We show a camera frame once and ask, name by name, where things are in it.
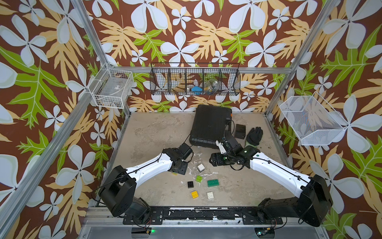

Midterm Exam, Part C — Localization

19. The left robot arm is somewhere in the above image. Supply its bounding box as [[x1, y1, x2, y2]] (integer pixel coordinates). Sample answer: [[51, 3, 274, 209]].
[[98, 143, 193, 221]]

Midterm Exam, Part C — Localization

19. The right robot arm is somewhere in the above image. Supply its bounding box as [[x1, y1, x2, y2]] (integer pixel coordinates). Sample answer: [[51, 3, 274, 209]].
[[210, 134, 333, 227]]

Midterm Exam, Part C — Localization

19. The white wire basket left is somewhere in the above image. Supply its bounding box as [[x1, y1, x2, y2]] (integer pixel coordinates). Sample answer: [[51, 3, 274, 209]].
[[90, 67, 134, 109]]

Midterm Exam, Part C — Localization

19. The white lego brick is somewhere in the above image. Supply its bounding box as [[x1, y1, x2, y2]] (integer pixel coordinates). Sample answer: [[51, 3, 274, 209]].
[[207, 192, 214, 200], [197, 163, 206, 172]]

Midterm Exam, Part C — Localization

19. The dark green lego brick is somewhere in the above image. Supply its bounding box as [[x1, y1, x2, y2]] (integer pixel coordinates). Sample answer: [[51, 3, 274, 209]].
[[207, 179, 219, 187]]

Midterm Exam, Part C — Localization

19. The small black box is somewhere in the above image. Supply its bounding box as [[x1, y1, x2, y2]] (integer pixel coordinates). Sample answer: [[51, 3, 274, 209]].
[[235, 124, 247, 139]]

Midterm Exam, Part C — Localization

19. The white mesh basket right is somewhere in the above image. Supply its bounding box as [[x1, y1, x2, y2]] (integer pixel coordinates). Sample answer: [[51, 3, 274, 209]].
[[280, 92, 346, 146]]

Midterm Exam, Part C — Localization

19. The light green lego brick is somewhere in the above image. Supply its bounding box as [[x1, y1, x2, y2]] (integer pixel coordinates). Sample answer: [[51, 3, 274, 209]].
[[196, 175, 203, 183]]

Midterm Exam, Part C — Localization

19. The black work glove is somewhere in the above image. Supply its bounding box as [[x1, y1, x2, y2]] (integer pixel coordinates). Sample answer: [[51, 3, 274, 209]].
[[245, 126, 263, 147]]

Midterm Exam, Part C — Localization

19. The black plastic tool case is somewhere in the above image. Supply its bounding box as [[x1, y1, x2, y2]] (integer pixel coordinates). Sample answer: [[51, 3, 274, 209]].
[[189, 105, 232, 149]]

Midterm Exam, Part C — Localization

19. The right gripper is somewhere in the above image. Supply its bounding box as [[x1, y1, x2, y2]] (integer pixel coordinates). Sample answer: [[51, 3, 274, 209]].
[[206, 151, 235, 165]]

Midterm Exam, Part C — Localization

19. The black wire basket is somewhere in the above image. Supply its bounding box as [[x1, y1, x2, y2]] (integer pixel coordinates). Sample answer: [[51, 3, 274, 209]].
[[149, 62, 241, 96]]

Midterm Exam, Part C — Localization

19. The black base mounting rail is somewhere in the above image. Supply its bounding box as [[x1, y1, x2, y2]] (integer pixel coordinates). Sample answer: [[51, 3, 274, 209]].
[[123, 206, 283, 226]]

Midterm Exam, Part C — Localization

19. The blue object in basket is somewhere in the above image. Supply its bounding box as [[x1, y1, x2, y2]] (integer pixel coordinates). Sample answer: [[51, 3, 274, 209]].
[[191, 86, 203, 95]]

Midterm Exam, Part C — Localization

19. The black lego brick left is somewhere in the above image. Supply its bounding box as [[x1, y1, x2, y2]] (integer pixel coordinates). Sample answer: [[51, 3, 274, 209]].
[[188, 181, 194, 189]]

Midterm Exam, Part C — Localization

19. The yellow lego brick lower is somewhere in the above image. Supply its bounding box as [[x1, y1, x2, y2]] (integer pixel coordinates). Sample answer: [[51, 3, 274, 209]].
[[191, 191, 199, 199]]

